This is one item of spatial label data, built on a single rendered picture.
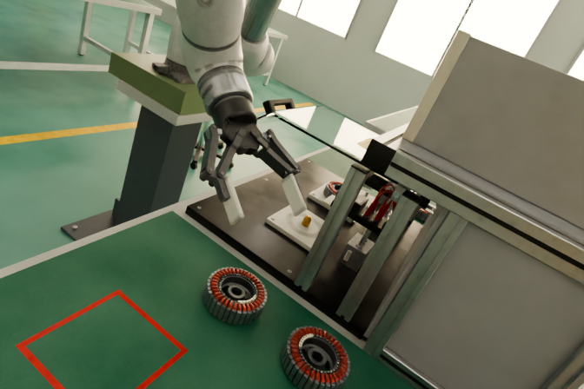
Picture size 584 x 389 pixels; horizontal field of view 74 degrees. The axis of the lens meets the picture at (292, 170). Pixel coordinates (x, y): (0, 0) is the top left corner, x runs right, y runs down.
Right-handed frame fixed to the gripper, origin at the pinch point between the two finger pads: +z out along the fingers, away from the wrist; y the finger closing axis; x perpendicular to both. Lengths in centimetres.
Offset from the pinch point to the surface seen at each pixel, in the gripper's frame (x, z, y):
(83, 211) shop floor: -146, -66, -21
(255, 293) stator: -14.6, 10.2, -3.2
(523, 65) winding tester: 36.8, -5.4, -28.2
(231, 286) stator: -16.8, 7.4, -0.3
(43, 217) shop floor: -145, -65, -3
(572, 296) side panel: 25.3, 28.3, -26.5
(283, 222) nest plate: -22.8, -5.1, -24.6
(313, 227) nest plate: -21.0, -1.9, -32.0
